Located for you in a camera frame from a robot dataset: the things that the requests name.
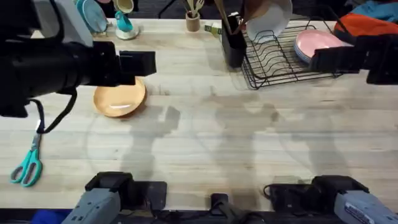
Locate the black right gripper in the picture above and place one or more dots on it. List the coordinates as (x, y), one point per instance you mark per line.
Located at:
(381, 57)

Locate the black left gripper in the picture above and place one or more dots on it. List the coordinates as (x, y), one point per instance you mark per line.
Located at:
(56, 70)

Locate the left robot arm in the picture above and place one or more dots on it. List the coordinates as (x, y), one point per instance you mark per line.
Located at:
(63, 23)

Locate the pink plate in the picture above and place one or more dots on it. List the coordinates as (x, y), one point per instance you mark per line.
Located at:
(315, 42)

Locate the orange plate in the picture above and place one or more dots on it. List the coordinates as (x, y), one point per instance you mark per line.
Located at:
(119, 98)

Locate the white cup stand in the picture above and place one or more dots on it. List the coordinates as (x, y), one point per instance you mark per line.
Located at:
(127, 33)

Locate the teal cup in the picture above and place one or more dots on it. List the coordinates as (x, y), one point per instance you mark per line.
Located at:
(123, 21)

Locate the orange red bag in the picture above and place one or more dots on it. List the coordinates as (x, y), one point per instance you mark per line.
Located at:
(367, 26)

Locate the cream cup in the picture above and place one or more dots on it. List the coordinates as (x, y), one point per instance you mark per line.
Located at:
(124, 5)

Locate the blue cloth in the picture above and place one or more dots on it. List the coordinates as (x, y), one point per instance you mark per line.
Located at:
(377, 9)

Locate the wooden utensil pot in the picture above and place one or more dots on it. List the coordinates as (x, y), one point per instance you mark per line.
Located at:
(192, 23)

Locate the white bowl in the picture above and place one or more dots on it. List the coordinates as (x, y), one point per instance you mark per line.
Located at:
(273, 21)

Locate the small green yellow box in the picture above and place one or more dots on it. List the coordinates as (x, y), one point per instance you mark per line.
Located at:
(214, 28)

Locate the brown wooden spatula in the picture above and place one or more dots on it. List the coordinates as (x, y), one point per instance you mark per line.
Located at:
(253, 9)

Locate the black cutlery holder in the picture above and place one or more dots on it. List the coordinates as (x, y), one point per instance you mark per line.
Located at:
(234, 46)

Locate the wooden spoon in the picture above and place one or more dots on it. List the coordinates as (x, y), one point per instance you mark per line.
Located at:
(223, 15)

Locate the black table clamp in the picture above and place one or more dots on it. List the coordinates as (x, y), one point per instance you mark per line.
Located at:
(219, 202)

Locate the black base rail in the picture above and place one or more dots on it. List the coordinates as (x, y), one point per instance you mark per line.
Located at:
(192, 217)

